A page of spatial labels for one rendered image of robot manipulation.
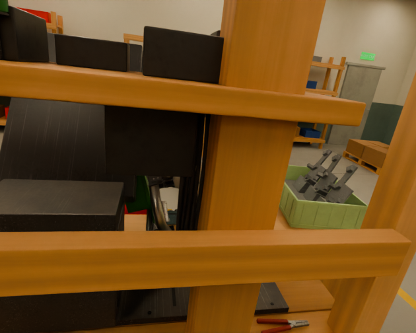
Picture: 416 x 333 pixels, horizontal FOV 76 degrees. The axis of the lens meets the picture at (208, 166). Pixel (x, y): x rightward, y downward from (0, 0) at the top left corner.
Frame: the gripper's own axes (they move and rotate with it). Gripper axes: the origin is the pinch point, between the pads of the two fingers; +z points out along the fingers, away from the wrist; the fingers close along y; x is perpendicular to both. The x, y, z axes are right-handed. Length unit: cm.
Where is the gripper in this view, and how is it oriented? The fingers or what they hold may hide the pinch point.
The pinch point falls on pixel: (156, 182)
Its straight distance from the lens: 83.1
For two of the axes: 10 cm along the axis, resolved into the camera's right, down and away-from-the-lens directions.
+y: 0.2, -4.1, -9.1
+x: 2.4, 8.9, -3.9
